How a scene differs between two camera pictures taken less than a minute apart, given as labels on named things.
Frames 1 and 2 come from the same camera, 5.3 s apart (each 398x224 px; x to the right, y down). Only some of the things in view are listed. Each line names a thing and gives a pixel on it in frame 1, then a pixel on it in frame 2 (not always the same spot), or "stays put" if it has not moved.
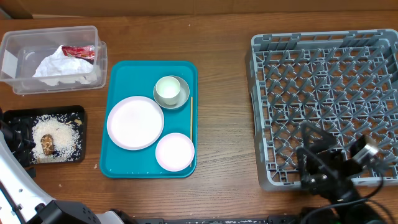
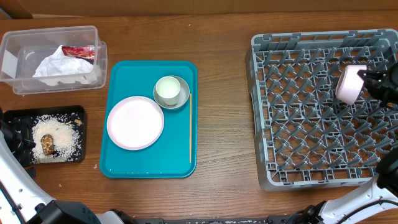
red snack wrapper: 87,51 stays put
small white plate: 175,152 → 350,84
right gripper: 321,165 → 387,83
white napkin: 58,68 stays put
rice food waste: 66,130 stays put
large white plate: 135,122 stays put
